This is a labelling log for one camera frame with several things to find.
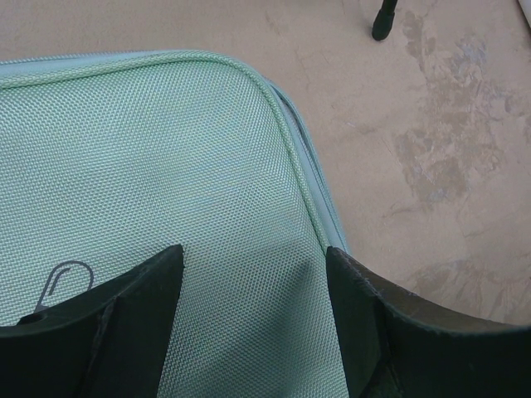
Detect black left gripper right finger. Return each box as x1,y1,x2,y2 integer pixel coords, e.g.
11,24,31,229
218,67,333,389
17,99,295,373
326,247,530,397

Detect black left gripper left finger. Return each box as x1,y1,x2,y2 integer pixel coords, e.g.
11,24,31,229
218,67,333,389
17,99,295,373
1,245,184,397

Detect mint green medicine case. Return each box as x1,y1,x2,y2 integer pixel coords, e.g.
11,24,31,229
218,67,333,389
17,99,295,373
1,51,348,397

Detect black music stand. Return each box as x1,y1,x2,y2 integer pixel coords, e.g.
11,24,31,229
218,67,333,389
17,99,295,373
371,0,398,41

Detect white microphone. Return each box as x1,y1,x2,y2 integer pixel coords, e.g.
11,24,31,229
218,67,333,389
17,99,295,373
519,0,531,22

